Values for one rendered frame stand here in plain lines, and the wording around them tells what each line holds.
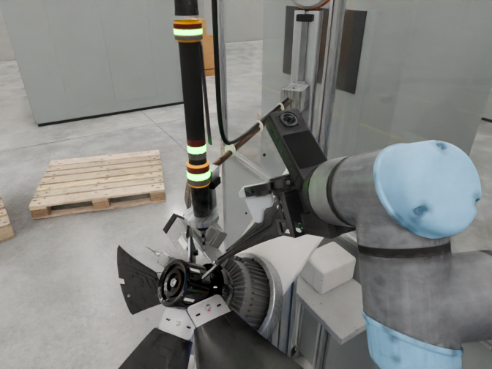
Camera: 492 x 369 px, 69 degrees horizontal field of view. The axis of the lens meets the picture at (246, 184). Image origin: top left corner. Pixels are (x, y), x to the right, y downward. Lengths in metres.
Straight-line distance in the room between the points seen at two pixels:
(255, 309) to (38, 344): 1.83
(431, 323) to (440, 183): 0.11
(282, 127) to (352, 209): 0.17
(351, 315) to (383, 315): 1.04
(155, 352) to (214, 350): 0.21
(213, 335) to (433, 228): 0.65
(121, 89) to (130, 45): 0.70
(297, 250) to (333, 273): 0.36
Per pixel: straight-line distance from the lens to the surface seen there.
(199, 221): 0.70
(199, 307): 0.91
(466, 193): 0.31
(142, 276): 1.12
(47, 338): 2.64
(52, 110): 6.22
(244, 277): 0.98
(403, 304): 0.32
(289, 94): 1.17
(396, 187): 0.29
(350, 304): 1.41
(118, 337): 2.47
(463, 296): 0.34
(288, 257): 1.05
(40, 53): 6.06
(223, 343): 0.85
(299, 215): 0.47
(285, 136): 0.46
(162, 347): 1.00
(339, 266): 1.38
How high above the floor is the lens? 1.87
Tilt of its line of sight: 29 degrees down
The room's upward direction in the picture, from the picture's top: straight up
